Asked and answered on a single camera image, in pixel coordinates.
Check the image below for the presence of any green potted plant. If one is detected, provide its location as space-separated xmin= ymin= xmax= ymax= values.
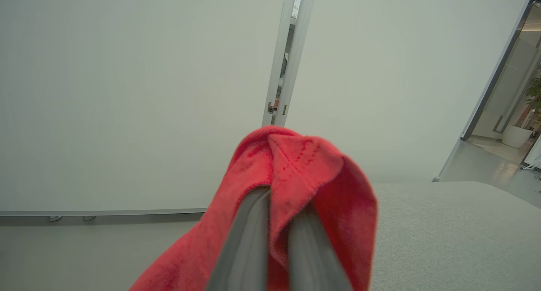
xmin=525 ymin=69 xmax=541 ymax=133

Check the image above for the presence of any red fleece garment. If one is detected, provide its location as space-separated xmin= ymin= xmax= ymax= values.
xmin=129 ymin=125 xmax=378 ymax=291

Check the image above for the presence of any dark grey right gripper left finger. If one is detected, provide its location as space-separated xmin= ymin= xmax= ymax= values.
xmin=206 ymin=187 xmax=271 ymax=291

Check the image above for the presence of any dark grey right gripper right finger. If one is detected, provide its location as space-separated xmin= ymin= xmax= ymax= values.
xmin=288 ymin=201 xmax=354 ymax=291

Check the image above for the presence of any light grey fabric sofa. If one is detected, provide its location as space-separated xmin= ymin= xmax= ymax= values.
xmin=369 ymin=181 xmax=541 ymax=291

